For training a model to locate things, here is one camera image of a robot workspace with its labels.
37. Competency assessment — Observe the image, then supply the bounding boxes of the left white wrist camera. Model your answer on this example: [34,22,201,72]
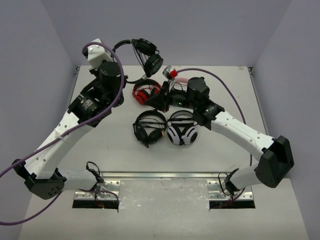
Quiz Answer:
[82,44,113,70]

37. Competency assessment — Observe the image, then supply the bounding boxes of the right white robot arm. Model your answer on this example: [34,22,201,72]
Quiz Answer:
[144,77,294,195]

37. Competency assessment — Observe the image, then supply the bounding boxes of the black on-ear headphones with cable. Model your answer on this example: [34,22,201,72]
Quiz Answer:
[112,38,164,84]

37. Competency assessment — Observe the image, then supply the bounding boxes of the white and black headphones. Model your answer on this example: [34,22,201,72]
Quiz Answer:
[167,110,198,146]

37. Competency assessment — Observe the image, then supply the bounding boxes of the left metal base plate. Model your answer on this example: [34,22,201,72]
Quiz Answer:
[74,179,121,201]

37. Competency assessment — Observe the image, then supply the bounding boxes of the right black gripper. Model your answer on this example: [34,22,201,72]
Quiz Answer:
[145,81,198,114]

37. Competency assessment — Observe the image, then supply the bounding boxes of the metal base plate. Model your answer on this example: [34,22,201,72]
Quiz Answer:
[74,179,121,201]
[207,178,254,202]

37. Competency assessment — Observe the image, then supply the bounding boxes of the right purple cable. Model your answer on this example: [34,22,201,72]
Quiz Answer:
[176,67,253,167]

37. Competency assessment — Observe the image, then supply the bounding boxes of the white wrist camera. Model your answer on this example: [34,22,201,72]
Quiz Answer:
[82,44,113,70]
[162,65,178,86]

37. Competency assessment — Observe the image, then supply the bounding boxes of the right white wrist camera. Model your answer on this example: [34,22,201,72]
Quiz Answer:
[162,65,178,86]

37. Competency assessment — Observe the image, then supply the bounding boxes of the purple cable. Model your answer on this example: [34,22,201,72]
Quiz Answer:
[176,67,253,167]
[0,42,125,225]

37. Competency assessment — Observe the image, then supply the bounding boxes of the aluminium rail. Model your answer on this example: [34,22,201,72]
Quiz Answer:
[97,170,260,180]

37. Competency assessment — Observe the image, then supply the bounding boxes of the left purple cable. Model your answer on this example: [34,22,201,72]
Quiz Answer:
[0,42,125,225]

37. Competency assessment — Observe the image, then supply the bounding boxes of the black over-ear headphones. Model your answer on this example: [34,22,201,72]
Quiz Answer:
[132,109,167,148]

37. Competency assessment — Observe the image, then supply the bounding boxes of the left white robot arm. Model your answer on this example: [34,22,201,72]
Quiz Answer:
[13,60,126,200]

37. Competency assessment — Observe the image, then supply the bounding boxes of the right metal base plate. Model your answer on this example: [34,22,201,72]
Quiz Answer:
[207,178,254,202]

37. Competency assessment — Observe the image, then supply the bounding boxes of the red and black headphones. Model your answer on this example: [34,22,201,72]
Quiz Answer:
[132,78,162,105]

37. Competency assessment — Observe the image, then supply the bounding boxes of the pink blue cat-ear headphones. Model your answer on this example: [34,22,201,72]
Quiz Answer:
[171,77,189,87]

